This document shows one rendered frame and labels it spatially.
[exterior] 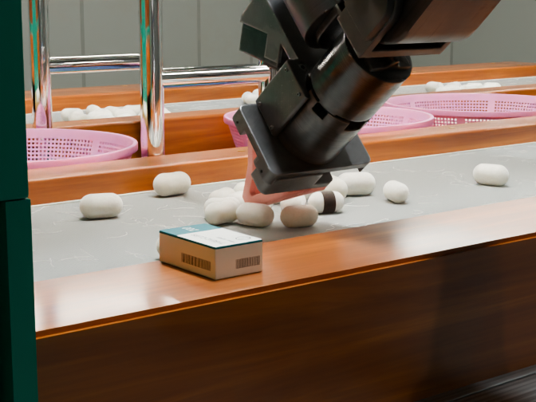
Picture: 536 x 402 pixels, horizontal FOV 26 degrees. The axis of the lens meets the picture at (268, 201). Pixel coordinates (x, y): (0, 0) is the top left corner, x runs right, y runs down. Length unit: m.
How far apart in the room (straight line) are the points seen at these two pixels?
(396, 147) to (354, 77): 0.48
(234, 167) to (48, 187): 0.21
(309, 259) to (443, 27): 0.18
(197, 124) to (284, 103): 0.66
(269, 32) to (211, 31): 2.66
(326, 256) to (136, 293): 0.14
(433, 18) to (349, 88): 0.09
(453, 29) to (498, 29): 2.88
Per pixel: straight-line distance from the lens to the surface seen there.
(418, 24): 0.77
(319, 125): 0.86
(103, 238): 0.91
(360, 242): 0.77
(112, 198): 0.98
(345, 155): 0.91
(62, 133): 1.35
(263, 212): 0.93
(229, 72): 1.22
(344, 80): 0.83
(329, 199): 0.99
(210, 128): 1.54
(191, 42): 3.51
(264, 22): 0.90
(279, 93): 0.87
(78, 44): 3.30
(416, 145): 1.32
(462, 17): 0.79
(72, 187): 1.06
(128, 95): 1.88
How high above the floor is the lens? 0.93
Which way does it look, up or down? 11 degrees down
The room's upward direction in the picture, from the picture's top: straight up
